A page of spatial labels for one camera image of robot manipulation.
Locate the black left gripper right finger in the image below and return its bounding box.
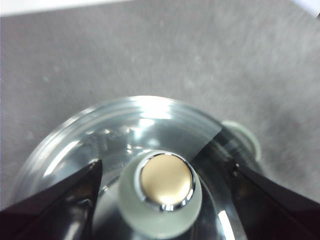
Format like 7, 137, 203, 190
230, 163, 320, 240

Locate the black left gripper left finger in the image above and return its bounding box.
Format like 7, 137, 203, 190
0, 159, 104, 240

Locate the glass lid with green knob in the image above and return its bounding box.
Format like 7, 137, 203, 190
12, 94, 253, 240

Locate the green electric cooking pot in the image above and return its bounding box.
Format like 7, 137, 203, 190
221, 119, 263, 163

